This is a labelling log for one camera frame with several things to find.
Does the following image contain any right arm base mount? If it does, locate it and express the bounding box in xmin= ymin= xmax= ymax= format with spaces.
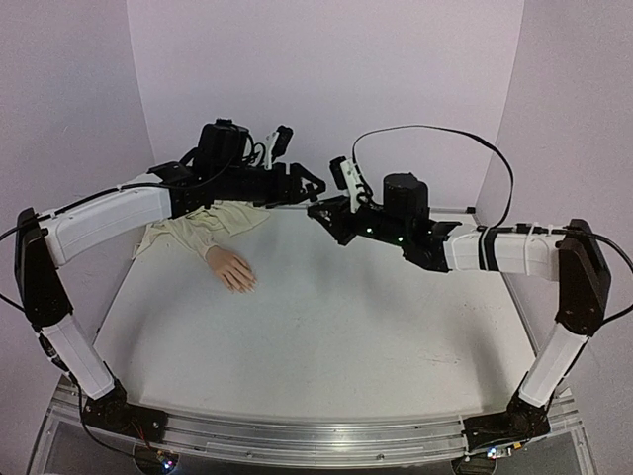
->
xmin=462 ymin=393 xmax=552 ymax=455

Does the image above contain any right black camera cable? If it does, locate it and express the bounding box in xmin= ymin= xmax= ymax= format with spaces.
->
xmin=349 ymin=126 xmax=515 ymax=229

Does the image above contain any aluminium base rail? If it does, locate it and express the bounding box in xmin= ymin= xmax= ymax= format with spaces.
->
xmin=51 ymin=379 xmax=583 ymax=468

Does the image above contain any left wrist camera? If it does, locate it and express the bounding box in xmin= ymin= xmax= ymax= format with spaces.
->
xmin=263 ymin=125 xmax=294 ymax=170

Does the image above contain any black nail polish brush cap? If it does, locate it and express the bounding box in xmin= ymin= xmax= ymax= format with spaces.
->
xmin=305 ymin=183 xmax=318 ymax=203

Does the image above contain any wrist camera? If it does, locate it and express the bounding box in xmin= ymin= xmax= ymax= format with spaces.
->
xmin=263 ymin=125 xmax=294 ymax=170
xmin=329 ymin=156 xmax=373 ymax=213

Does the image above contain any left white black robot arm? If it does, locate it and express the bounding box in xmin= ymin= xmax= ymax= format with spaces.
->
xmin=10 ymin=119 xmax=326 ymax=432

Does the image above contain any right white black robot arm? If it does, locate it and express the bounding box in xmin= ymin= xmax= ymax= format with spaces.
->
xmin=307 ymin=170 xmax=632 ymax=431

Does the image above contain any mannequin hand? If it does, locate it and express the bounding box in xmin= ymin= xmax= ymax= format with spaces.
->
xmin=206 ymin=246 xmax=257 ymax=293

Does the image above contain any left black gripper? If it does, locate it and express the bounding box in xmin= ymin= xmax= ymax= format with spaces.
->
xmin=216 ymin=161 xmax=329 ymax=209

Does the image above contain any cream cloth sleeve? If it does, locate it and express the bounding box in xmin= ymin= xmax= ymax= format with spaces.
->
xmin=133 ymin=201 xmax=271 ymax=258

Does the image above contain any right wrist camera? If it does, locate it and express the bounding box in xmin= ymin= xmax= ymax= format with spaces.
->
xmin=329 ymin=156 xmax=373 ymax=213

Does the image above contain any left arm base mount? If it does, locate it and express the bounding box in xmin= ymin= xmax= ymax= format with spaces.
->
xmin=81 ymin=381 xmax=168 ymax=443

